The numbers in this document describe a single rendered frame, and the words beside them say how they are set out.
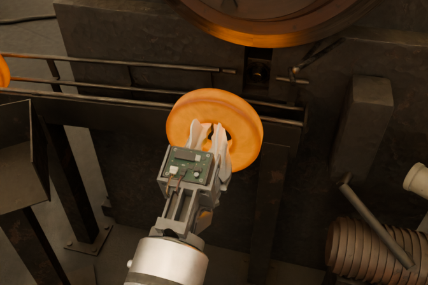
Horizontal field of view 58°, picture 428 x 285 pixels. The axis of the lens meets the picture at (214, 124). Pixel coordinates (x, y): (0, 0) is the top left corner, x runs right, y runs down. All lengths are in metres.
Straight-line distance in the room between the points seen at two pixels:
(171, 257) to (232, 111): 0.22
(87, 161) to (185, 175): 1.32
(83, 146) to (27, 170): 0.93
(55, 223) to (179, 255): 1.18
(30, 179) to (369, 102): 0.71
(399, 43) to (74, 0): 0.70
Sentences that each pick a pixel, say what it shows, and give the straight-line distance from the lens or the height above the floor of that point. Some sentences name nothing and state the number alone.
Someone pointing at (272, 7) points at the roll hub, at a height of 1.00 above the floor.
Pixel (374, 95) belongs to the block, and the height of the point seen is 0.80.
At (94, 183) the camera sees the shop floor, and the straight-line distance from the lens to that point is 1.70.
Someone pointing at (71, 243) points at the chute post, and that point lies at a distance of 1.53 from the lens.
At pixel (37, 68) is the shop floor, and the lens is 2.49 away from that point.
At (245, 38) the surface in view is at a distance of 0.72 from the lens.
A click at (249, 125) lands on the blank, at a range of 0.57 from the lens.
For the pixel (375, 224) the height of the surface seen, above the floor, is 0.57.
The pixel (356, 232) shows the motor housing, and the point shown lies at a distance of 0.90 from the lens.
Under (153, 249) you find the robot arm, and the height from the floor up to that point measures 0.84.
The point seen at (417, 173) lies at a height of 0.69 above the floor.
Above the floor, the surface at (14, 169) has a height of 0.60.
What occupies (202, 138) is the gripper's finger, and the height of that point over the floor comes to 0.84.
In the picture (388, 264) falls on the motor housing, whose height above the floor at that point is 0.51.
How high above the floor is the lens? 1.25
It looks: 42 degrees down
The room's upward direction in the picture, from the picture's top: straight up
